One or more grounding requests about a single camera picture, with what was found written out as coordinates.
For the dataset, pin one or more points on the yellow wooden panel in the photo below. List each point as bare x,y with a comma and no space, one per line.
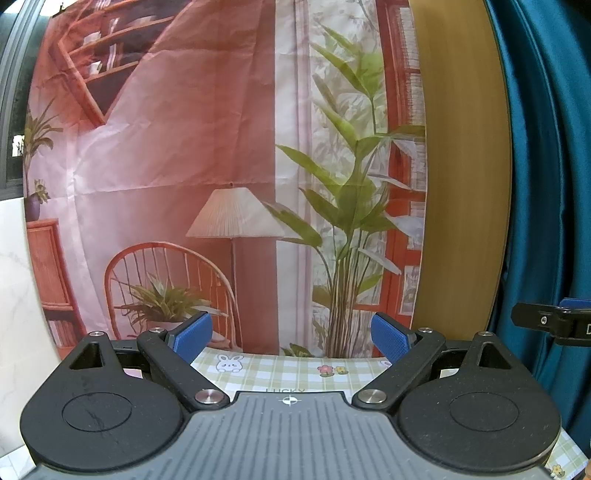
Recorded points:
461,161

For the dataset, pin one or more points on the printed wall backdrop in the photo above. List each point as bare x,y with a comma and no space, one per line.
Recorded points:
184,138

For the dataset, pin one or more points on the green checked tablecloth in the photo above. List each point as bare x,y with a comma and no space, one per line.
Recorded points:
277,369

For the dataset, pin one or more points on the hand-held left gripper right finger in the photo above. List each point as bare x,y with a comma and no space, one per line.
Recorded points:
390,336

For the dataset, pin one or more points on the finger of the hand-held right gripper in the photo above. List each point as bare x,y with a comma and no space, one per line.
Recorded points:
540,319

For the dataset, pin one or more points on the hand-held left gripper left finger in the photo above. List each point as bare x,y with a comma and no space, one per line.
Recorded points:
194,336

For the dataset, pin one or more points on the blue curtain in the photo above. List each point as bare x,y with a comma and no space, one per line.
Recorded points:
545,138

